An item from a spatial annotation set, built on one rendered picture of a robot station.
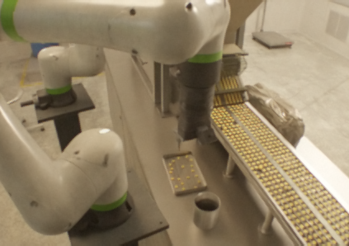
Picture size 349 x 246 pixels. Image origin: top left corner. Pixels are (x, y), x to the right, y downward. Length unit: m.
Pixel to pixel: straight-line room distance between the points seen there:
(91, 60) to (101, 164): 0.65
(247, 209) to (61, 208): 0.64
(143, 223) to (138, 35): 0.53
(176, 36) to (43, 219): 0.41
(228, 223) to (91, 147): 0.52
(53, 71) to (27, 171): 0.76
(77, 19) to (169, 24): 0.17
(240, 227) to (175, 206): 0.23
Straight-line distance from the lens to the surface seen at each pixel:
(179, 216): 0.98
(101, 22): 0.48
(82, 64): 1.23
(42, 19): 0.57
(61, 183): 0.60
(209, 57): 0.56
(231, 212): 1.01
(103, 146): 0.67
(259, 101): 1.27
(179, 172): 1.12
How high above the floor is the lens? 1.57
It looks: 34 degrees down
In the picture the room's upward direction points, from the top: 1 degrees clockwise
